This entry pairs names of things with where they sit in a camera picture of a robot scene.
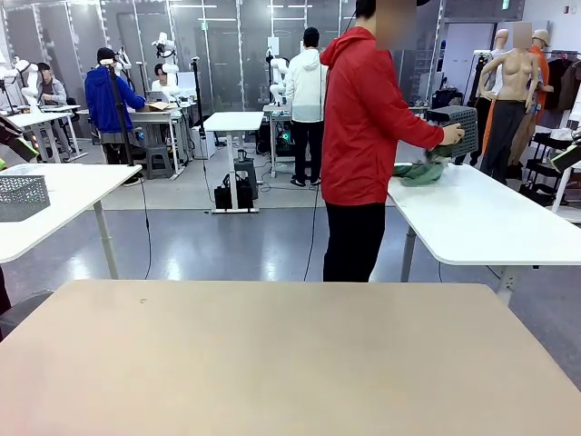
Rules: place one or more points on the dark grey perforated basket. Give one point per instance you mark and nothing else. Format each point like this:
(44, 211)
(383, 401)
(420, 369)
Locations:
(458, 122)

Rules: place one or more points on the dark green towel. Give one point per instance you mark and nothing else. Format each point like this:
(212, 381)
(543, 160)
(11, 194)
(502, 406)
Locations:
(420, 175)

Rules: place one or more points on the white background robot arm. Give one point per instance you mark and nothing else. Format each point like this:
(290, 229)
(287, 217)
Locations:
(169, 68)
(122, 61)
(278, 88)
(27, 86)

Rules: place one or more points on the light grey perforated basket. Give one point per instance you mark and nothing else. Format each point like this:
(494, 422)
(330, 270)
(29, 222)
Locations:
(22, 195)

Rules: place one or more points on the person's right hand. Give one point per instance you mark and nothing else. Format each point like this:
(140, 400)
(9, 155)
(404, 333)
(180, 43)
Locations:
(454, 135)

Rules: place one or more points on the long white desk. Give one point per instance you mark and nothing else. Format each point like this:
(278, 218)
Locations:
(32, 119)

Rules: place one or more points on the black rolling cart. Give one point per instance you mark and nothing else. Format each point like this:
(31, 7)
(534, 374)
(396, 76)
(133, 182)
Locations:
(544, 172)

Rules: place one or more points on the seated person in grey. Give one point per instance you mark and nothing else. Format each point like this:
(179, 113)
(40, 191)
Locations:
(52, 91)

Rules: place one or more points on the white table with round corner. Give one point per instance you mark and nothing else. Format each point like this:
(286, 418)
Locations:
(77, 186)

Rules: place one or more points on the rack of dark clothes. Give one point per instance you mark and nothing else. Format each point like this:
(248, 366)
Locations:
(560, 82)

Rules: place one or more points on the person in blue hoodie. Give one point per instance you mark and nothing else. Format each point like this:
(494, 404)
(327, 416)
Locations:
(104, 100)

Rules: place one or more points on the beige mannequin with black trousers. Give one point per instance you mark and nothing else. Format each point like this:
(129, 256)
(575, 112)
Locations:
(515, 72)

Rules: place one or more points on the black tripod pole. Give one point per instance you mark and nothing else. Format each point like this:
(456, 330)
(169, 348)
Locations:
(120, 118)

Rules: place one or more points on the large white table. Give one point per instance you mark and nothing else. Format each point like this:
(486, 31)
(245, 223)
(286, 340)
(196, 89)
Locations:
(476, 218)

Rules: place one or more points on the mannequin with orange clothes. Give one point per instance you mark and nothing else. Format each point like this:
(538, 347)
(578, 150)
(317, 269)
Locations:
(540, 38)

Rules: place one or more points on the white mannequin with black trousers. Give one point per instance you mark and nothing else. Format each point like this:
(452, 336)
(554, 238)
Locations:
(501, 38)

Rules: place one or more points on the open cardboard box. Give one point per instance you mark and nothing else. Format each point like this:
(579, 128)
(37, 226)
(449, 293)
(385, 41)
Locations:
(156, 106)

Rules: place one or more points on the grey plastic step stool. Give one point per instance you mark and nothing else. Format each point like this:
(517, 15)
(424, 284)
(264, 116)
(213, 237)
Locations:
(159, 161)

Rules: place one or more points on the grey round seat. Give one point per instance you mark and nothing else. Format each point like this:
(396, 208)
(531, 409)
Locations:
(22, 313)

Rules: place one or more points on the seated person in white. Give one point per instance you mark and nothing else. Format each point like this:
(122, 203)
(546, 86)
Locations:
(160, 84)

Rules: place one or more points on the white computer case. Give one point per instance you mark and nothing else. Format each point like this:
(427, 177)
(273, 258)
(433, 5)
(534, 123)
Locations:
(206, 143)

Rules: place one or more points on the person in red jacket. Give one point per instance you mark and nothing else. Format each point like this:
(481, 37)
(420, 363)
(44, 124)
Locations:
(358, 136)

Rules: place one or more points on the black bag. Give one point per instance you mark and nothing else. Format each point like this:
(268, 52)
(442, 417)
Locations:
(224, 195)

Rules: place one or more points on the small white standing table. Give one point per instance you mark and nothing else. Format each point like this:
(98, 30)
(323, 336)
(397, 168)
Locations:
(233, 120)

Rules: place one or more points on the computer tower with coloured lights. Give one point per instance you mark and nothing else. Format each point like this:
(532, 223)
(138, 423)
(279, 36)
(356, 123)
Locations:
(285, 138)

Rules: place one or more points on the person in white jacket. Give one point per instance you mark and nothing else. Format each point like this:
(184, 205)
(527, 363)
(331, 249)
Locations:
(306, 82)

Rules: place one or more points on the grey frame workbench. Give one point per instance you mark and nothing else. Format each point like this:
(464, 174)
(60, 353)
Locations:
(154, 115)

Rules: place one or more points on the black camera stand pole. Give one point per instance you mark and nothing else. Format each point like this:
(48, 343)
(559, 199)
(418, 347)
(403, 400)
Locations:
(197, 95)

